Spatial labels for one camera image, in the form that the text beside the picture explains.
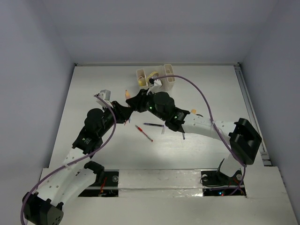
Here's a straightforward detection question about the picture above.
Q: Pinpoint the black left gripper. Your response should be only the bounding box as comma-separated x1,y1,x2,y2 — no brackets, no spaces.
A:
97,100,132,137

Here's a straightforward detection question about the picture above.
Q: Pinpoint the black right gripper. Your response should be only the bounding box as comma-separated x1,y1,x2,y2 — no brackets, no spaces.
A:
126,88,167,121

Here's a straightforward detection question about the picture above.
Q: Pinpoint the pink highlighter marker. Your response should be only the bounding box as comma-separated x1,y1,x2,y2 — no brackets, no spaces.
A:
125,90,131,99

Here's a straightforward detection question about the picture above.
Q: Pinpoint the patterned washi tape roll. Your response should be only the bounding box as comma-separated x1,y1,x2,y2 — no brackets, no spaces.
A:
147,71,159,80

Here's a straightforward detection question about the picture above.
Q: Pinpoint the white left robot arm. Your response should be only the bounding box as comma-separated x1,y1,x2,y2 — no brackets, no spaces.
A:
20,101,134,225

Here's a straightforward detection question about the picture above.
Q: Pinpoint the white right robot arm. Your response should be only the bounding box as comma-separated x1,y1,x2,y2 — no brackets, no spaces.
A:
126,89,262,184

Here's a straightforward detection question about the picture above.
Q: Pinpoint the purple gel pen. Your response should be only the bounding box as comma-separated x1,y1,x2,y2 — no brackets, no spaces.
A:
143,123,164,127

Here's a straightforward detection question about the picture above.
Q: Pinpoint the red gel pen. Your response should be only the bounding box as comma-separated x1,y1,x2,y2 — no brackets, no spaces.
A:
135,125,153,142

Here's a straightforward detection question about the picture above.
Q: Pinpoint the white perforated organizer basket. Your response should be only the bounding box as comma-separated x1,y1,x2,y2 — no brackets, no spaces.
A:
136,64,175,92

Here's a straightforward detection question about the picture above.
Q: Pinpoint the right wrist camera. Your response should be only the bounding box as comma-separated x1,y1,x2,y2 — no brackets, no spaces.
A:
147,78,162,95

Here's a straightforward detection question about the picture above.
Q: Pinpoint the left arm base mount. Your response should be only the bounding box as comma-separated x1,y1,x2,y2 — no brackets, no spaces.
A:
79,170,119,197

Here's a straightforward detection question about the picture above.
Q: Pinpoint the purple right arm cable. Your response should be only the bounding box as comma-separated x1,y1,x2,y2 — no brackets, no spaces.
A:
149,75,247,196

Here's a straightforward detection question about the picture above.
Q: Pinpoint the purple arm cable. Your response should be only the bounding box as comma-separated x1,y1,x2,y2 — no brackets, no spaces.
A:
149,75,247,196
20,95,117,223

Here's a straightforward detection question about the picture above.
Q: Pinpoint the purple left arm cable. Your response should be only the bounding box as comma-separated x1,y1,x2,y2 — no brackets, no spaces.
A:
20,95,117,223

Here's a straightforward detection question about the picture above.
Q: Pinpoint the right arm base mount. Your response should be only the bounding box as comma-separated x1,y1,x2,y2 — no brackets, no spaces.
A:
200,164,247,196

